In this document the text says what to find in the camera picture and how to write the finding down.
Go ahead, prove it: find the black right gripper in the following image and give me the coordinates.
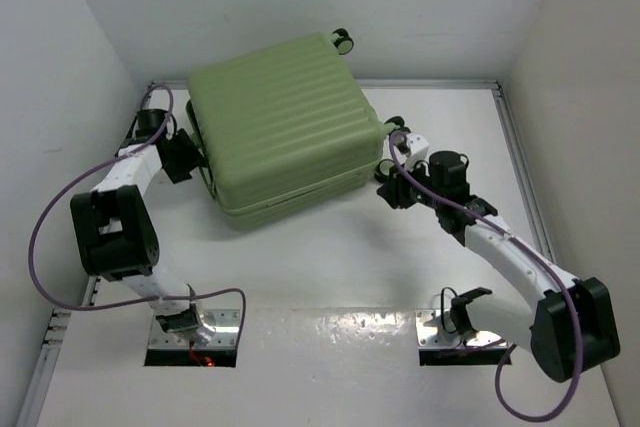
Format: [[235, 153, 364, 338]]
[[377, 156, 443, 210]]

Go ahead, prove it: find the green suitcase with blue lining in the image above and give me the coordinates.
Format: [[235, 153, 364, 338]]
[[185, 28, 404, 231]]

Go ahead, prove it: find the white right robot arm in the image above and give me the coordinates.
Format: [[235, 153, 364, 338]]
[[374, 151, 621, 382]]

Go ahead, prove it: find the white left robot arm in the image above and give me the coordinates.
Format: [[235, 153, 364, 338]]
[[70, 109, 204, 341]]

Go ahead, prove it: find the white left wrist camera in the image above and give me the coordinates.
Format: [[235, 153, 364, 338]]
[[166, 126, 178, 140]]

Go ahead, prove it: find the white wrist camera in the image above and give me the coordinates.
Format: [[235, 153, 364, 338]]
[[166, 126, 178, 140], [390, 130, 430, 171]]

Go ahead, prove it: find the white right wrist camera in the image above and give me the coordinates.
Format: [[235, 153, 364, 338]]
[[390, 130, 430, 171]]

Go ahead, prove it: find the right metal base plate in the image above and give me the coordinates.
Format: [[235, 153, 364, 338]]
[[414, 308, 508, 351]]

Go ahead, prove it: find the metal base plate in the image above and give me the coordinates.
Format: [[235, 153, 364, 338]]
[[414, 308, 508, 351], [147, 309, 241, 351]]

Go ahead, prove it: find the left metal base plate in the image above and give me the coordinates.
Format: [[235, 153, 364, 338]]
[[147, 309, 241, 351]]

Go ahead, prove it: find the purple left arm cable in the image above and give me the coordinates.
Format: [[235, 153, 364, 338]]
[[27, 86, 247, 348]]

